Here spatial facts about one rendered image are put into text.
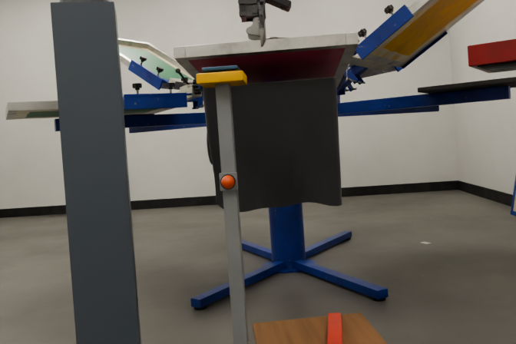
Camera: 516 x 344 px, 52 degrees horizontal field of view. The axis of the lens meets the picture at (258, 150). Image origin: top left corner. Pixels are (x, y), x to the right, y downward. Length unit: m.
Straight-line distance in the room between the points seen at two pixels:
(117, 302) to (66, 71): 0.70
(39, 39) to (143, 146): 1.85
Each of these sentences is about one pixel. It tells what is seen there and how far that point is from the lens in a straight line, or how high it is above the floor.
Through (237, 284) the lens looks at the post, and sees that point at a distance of 1.54.
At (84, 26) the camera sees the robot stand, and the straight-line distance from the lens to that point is 1.67.
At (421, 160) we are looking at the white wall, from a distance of 6.59.
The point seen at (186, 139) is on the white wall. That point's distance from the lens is 6.53.
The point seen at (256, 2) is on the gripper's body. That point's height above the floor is 1.19.
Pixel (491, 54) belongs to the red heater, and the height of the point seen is 1.05.
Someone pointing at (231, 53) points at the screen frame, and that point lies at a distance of 1.70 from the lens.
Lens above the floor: 0.76
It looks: 1 degrees down
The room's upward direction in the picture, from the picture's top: 4 degrees counter-clockwise
